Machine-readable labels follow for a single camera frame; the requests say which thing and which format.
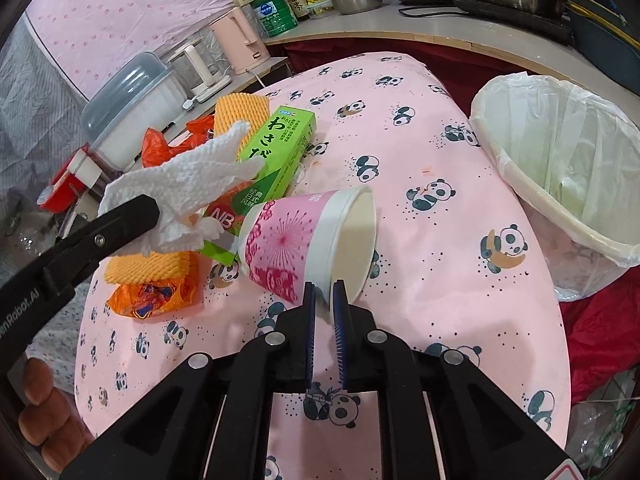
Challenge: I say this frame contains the black power cable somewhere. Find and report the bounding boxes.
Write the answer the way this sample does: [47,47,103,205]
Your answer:
[397,2,456,21]

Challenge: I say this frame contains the dark red curtain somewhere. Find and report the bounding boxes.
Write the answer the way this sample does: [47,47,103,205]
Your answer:
[282,39,640,126]

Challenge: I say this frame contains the pink dotted cloth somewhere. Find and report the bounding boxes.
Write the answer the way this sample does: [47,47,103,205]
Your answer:
[20,0,242,112]

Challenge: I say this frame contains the white container with grey lid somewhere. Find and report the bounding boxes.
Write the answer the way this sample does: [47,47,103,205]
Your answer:
[78,51,179,171]

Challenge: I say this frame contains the white-lined waste bin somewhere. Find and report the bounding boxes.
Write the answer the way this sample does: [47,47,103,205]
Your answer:
[468,72,640,304]

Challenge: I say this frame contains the black induction cooker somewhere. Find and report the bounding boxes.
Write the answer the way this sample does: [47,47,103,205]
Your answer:
[452,0,574,46]

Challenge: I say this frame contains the white paper tissue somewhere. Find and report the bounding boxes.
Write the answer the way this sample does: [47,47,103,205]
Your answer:
[97,119,261,257]

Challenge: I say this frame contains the grey patterned cloth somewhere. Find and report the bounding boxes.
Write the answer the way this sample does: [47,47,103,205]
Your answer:
[0,22,87,203]

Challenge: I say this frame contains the pink paper cup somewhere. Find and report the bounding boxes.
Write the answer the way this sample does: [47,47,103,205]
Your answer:
[238,186,377,307]

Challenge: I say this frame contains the blue basin with yellow rim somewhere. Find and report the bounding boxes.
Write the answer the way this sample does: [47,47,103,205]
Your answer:
[562,0,640,79]

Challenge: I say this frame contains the pink electric kettle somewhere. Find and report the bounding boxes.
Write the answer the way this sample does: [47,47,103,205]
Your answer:
[207,6,271,75]

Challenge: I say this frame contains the green cardboard box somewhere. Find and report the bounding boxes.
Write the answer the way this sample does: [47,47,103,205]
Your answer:
[199,108,318,267]

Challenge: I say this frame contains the orange snack wrapper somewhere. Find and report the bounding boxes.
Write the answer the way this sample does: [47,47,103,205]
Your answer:
[106,272,202,322]

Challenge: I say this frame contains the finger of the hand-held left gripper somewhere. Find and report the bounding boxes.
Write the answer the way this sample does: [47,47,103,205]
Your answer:
[41,195,162,291]

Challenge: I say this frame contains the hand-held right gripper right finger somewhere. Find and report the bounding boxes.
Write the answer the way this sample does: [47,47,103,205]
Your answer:
[330,280,577,480]

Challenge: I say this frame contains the white kettle cable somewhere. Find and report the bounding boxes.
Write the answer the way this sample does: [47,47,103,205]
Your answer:
[244,67,272,92]

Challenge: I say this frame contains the orange plastic bag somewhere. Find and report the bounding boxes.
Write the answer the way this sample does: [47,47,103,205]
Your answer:
[141,115,217,169]

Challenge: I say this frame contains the white glass kettle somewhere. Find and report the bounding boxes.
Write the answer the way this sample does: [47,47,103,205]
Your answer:
[167,42,232,104]

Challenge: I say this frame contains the clear plastic bottles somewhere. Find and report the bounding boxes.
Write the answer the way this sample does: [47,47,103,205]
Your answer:
[565,389,632,472]

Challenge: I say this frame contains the red and white container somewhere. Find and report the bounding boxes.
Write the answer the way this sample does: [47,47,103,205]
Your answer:
[42,147,106,216]

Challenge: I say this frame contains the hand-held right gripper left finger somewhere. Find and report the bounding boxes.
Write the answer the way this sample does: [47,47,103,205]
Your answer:
[60,281,318,480]

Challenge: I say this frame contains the green tin can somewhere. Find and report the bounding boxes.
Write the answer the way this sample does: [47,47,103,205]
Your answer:
[249,0,300,39]

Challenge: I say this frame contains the person's left hand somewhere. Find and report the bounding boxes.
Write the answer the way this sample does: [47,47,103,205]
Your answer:
[18,357,97,474]

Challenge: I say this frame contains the bright red cloth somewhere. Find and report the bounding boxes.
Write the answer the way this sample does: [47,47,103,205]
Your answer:
[559,270,640,407]

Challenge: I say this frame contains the yellow foam net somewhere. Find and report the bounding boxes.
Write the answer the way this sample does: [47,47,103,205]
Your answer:
[213,92,271,157]
[103,248,192,287]

